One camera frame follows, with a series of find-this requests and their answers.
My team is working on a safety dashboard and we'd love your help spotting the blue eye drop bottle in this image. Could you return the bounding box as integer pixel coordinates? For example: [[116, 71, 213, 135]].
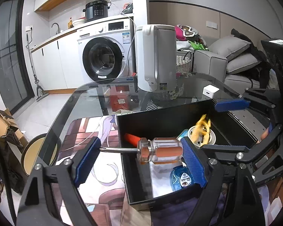
[[170, 165, 195, 191]]

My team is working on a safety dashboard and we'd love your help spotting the white washing machine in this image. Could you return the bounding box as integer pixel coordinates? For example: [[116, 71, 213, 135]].
[[76, 17, 136, 84]]

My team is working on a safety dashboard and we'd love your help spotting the grey sofa cushion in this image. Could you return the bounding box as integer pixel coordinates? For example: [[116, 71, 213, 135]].
[[208, 35, 251, 61]]

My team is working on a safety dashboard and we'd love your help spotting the anime print desk mat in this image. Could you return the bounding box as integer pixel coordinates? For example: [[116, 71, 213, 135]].
[[54, 114, 283, 226]]

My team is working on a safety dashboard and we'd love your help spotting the yellow plastic clip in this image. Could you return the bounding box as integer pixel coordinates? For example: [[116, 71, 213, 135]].
[[194, 114, 211, 146]]

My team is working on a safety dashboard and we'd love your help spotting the round wooden stool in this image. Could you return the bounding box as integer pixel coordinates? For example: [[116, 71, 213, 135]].
[[20, 133, 61, 176]]

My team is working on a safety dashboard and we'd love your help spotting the small white box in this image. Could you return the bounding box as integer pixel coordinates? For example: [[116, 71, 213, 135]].
[[202, 85, 220, 98]]

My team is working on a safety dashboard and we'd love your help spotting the brown paper bag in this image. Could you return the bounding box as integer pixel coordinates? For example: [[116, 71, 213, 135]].
[[0, 109, 27, 194]]

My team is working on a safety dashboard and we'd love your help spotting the pile of clothes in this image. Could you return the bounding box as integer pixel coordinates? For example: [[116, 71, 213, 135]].
[[175, 24, 208, 53]]

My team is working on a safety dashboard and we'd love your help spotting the grey sofa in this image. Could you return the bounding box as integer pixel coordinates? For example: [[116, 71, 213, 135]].
[[192, 30, 270, 93]]

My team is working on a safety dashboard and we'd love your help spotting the floor mop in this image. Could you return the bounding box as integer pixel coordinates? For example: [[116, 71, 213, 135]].
[[26, 34, 49, 102]]

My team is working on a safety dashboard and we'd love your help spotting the black storage box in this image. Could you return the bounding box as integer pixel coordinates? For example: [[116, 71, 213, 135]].
[[117, 99, 257, 210]]

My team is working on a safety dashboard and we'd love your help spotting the wicker basket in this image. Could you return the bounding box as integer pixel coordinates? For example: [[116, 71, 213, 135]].
[[176, 51, 193, 73]]

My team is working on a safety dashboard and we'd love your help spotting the kitchen faucet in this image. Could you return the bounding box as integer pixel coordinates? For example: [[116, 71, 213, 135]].
[[52, 22, 61, 34]]

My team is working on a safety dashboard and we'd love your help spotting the black pressure cooker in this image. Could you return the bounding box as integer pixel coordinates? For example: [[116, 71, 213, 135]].
[[83, 0, 109, 22]]

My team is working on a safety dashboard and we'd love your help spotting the white electric kettle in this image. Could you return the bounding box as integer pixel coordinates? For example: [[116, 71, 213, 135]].
[[135, 24, 176, 93]]

